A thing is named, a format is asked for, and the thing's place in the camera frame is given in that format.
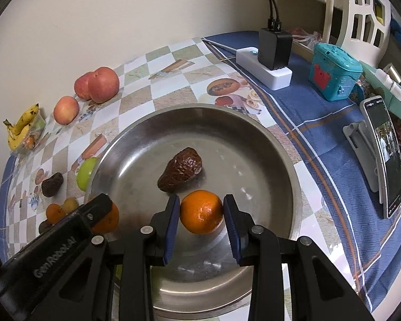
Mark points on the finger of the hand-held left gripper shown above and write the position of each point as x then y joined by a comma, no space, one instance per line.
98,209

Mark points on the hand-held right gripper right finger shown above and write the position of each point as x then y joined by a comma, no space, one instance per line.
233,237

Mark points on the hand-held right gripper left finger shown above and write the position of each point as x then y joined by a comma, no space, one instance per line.
171,237

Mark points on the round orange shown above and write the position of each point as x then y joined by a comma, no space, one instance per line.
200,212
108,222

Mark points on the large steel bowl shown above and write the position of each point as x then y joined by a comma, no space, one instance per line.
240,160

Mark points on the small yellow-green fruit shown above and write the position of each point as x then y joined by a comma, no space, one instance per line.
70,205

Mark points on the small dark fruit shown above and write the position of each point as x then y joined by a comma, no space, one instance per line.
44,226

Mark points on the green apple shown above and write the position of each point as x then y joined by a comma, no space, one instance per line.
86,174

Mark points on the small orange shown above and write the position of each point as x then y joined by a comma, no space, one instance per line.
55,214

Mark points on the dark brown avocado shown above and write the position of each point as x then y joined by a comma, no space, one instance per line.
182,170
51,185

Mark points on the clear plastic bag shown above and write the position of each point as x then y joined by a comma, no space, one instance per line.
38,128

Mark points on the pale red apple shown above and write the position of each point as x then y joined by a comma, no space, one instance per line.
66,110

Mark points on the bunch of yellow bananas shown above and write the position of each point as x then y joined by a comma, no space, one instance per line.
21,123

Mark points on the blue striped tablecloth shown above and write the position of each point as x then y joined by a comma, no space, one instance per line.
324,130

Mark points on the checkered printed tablecloth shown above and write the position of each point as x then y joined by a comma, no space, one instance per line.
167,83

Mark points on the grey phone stand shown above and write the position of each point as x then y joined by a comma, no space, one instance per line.
361,150

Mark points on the white power strip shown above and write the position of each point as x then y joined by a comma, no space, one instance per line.
274,77

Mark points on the smartphone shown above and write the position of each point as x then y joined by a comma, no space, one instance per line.
389,160

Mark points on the black charger adapter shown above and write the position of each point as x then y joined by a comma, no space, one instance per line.
275,48

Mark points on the teal toy box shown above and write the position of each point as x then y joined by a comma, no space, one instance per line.
334,70

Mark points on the pink plastic bag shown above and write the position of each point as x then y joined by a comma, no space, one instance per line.
307,38

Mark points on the small white box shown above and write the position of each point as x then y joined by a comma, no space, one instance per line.
389,75

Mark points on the white plastic chair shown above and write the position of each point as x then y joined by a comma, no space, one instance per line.
361,13

